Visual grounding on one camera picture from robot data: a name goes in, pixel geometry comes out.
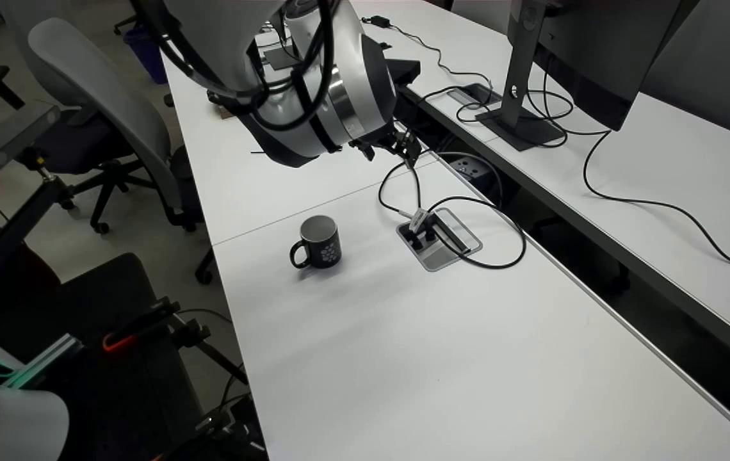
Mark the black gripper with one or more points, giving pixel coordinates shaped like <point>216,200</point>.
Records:
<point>384,141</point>

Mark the black mug with white print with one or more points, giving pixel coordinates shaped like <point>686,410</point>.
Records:
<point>321,245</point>

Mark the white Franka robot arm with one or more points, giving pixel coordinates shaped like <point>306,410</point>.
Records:
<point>210,34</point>

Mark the black power strip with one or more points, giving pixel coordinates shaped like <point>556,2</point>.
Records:
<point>468,167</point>

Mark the flat black desk box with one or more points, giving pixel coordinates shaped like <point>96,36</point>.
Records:
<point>471,94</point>

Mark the silver table outlet box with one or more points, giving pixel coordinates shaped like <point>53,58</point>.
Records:
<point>442,256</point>

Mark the small black chip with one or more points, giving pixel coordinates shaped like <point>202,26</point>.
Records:
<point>381,45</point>

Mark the black monitor stand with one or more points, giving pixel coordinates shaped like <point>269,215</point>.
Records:
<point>520,78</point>

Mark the black monitor screen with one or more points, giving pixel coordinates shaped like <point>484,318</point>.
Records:
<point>722,61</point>
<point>602,61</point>

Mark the blue bin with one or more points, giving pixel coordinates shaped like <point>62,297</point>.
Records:
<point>148,52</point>

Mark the grey office chair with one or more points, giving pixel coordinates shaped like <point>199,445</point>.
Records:
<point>109,94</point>

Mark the orange and black clamp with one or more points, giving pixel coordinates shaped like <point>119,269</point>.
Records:
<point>120,342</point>

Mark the black fabric chair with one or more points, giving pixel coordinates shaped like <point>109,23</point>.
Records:
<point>83,286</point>

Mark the pale aluminium bar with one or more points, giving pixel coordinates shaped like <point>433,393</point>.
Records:
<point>45,360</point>

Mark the white rounded cover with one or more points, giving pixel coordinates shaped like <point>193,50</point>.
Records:
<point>21,425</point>

